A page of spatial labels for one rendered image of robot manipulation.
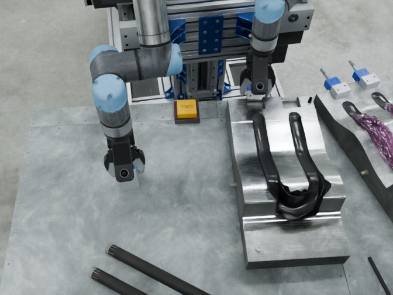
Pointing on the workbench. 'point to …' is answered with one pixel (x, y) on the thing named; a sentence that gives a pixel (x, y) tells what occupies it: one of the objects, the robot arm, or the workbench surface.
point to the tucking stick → (379, 275)
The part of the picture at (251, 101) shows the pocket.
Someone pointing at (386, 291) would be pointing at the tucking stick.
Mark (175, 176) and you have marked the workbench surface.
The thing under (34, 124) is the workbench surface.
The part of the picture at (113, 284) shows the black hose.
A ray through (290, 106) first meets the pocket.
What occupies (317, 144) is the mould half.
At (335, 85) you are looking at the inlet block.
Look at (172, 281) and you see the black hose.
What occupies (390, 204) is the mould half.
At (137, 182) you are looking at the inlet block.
